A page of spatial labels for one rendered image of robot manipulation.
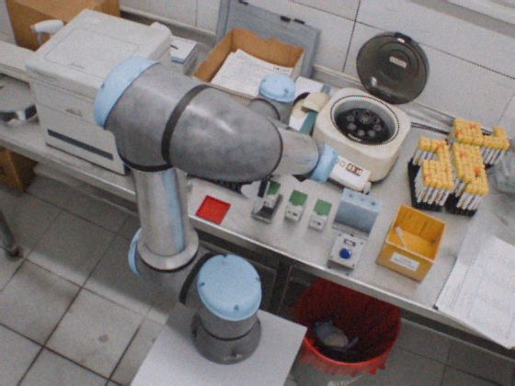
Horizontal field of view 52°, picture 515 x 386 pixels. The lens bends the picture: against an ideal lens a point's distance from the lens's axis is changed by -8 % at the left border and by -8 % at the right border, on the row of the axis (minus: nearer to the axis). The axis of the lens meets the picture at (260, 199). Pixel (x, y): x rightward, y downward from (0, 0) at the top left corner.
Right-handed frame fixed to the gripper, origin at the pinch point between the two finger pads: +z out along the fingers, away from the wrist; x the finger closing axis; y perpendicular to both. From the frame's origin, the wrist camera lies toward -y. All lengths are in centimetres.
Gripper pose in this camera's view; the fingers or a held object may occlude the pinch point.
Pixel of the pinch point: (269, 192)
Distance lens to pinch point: 141.2
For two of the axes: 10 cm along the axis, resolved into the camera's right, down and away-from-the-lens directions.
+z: -1.0, 6.1, 7.8
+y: -9.1, -3.6, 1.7
